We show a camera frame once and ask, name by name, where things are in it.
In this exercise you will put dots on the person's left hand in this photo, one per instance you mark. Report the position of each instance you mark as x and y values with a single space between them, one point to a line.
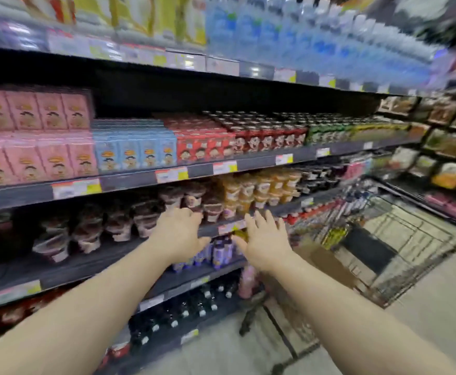
177 234

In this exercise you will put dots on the brown cardboard box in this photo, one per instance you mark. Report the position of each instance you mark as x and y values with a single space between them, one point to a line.
321 263

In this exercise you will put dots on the group of pink drink packs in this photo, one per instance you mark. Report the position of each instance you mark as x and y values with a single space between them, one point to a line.
355 169

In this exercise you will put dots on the row of red juice bottles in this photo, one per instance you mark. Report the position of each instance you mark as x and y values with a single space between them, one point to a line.
302 214

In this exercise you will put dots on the row of purple white pouches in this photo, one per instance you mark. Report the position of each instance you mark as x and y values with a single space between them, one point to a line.
218 253

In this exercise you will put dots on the group of dark jelly cups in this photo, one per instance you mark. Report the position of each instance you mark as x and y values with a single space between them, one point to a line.
314 179

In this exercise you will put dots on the group of orange fruit cups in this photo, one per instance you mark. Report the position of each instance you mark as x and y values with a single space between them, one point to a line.
259 191

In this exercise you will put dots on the person's left forearm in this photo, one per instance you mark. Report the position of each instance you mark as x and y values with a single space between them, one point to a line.
75 320

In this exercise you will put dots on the row of green milk cans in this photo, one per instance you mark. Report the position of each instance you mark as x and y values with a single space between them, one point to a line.
325 132

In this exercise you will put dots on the group of hanging snack packets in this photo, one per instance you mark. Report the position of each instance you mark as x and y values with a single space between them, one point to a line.
450 175

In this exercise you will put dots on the pink packet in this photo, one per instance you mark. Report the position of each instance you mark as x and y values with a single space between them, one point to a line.
247 283

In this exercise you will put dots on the person's right hand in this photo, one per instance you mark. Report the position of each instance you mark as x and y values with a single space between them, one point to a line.
265 246

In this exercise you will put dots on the row of pale blue bottles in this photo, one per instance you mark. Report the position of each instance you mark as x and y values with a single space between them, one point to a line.
290 39

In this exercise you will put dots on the group of red fruit cups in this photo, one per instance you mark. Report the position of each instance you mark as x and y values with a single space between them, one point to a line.
87 230

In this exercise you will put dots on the person's right forearm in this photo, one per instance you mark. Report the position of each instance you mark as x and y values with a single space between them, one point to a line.
349 328

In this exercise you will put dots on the row of yellow wrapped bottles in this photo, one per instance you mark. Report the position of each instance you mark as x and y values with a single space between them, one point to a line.
165 15

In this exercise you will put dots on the row of yellow milk cans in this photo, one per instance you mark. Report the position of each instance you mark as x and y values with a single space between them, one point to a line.
376 130

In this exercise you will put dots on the row of red milk cans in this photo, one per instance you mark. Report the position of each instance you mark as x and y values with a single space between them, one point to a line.
267 140

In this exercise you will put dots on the black snack display rack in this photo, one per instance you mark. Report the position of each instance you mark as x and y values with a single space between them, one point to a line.
427 206

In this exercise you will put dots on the stack of blue milk cartons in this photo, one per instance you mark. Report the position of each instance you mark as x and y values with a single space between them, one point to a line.
130 152

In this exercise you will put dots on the row of dark white-capped bottles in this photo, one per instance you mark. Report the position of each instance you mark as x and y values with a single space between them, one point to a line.
181 308

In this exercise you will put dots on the stack of pink milk cartons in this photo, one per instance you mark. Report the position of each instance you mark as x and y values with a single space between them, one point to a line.
25 160

